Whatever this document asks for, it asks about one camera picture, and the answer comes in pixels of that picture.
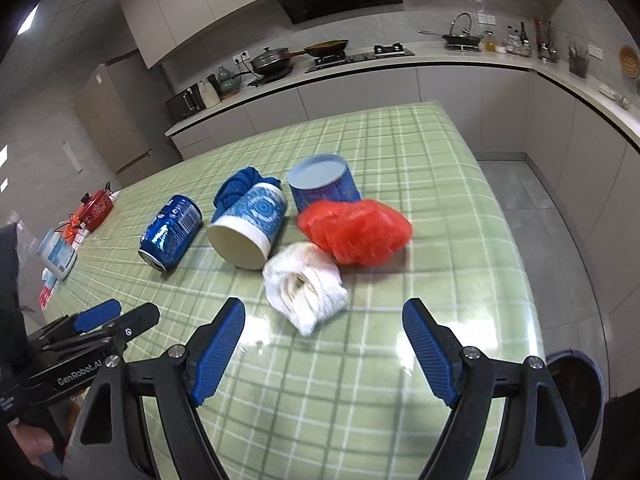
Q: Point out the red checked cloth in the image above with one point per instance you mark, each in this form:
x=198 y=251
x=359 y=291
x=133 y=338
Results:
x=46 y=297

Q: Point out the beige upper cabinets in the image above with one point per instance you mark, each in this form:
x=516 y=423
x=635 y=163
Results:
x=200 y=5

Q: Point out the row of condiment bottles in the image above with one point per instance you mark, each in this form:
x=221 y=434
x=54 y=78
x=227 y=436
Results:
x=510 y=42

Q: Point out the black microwave oven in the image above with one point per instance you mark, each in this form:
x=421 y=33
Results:
x=185 y=105

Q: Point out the black bucket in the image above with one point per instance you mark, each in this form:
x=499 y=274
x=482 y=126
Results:
x=580 y=400

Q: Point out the blue round tub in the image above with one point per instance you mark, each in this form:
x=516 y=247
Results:
x=325 y=182

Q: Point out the red patterned pot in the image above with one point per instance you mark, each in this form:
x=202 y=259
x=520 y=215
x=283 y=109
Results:
x=95 y=207

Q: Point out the black chopstick holder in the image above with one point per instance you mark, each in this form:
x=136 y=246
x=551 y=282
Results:
x=578 y=65

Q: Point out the red plastic bag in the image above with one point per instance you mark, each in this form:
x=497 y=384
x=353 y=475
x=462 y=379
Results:
x=355 y=232

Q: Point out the blue soda can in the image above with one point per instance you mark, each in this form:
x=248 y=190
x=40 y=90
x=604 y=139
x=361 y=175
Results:
x=170 y=232

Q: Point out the green ceramic jar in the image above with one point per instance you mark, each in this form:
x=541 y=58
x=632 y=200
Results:
x=228 y=82

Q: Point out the pan with glass lid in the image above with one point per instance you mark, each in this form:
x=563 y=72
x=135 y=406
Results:
x=462 y=37

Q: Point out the white plastic jug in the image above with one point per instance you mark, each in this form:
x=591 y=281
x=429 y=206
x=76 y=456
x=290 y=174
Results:
x=209 y=94

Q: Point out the metal utensil holder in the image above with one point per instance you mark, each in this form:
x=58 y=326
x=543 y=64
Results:
x=545 y=45

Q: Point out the ceiling light panel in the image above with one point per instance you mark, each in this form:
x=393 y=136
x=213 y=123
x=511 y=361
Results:
x=28 y=19

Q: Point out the white plastic bag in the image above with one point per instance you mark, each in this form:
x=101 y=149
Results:
x=305 y=285

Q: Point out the black gas stove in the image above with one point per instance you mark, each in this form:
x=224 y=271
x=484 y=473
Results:
x=360 y=57

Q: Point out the black induction cooker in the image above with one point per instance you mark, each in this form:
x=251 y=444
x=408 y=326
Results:
x=270 y=77

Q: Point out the grey kitchen counter cabinets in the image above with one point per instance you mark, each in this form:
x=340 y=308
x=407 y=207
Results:
x=475 y=105

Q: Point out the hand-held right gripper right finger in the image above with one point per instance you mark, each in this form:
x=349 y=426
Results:
x=432 y=355

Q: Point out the round bamboo strainer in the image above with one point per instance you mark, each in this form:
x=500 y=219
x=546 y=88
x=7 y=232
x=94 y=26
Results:
x=630 y=61

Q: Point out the white wall socket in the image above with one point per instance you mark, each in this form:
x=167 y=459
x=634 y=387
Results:
x=594 y=50
x=242 y=57
x=487 y=19

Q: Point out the white blue round canister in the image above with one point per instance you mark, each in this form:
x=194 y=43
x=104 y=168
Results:
x=57 y=255

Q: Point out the person's left hand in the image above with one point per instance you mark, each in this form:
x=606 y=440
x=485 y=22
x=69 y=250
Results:
x=32 y=442

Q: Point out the black lidded wok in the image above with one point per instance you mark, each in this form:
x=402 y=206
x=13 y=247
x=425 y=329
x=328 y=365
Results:
x=272 y=59

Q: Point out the beige refrigerator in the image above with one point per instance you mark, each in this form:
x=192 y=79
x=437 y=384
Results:
x=125 y=120

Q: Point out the light blue tissue pack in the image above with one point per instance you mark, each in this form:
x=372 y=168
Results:
x=48 y=276

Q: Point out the blue patterned paper cup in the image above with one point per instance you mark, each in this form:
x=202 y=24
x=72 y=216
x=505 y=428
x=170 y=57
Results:
x=250 y=225

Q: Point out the black frying pan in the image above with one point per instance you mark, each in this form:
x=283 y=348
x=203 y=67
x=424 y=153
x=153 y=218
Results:
x=327 y=48

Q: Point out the green checked tablecloth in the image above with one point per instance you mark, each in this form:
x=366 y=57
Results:
x=375 y=360

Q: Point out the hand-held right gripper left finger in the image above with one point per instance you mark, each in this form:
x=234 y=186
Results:
x=220 y=350

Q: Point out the blue cloth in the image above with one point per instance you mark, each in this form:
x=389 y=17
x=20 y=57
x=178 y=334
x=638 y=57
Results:
x=240 y=187

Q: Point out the orange package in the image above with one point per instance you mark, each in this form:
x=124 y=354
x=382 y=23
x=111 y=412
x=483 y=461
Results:
x=67 y=227

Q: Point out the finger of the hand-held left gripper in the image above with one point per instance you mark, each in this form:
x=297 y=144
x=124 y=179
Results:
x=97 y=314
x=137 y=320

